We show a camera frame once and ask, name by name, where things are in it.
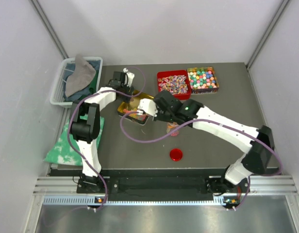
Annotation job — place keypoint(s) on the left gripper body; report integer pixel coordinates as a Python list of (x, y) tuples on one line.
[(126, 90)]

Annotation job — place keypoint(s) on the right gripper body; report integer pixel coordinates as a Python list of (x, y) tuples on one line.
[(165, 116)]

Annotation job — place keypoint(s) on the gold tin of gummy candies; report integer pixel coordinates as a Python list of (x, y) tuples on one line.
[(131, 106)]

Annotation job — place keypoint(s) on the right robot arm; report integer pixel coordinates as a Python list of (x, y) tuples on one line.
[(256, 144)]

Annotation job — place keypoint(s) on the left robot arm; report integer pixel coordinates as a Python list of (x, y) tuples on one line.
[(85, 124)]

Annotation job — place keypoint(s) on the red tin of lollipop candies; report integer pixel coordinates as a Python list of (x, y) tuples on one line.
[(176, 82)]

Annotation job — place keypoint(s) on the patterned tin of pastel candies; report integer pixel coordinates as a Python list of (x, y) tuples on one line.
[(202, 80)]

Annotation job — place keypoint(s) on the clear plastic jar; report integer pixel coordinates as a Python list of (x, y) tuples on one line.
[(171, 128)]

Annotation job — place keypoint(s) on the grey cloth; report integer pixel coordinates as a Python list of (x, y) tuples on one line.
[(82, 76)]

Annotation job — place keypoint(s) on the red jar lid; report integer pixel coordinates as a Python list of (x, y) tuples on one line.
[(176, 154)]

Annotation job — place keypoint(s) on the blue green cloths in basket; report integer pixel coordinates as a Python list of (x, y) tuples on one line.
[(89, 90)]

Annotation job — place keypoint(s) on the white plastic basket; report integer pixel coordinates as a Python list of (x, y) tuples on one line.
[(56, 97)]

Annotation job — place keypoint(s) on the green white patterned cloth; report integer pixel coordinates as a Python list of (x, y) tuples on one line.
[(63, 154)]

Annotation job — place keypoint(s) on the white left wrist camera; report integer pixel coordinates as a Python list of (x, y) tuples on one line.
[(128, 77)]

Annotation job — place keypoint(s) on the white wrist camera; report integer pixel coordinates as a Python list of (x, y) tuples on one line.
[(128, 77), (147, 107)]

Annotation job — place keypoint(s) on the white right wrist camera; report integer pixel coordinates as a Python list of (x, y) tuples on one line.
[(147, 107)]

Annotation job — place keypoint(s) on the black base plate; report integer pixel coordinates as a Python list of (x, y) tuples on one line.
[(152, 186)]

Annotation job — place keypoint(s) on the aluminium rail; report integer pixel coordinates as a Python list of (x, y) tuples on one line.
[(259, 186)]

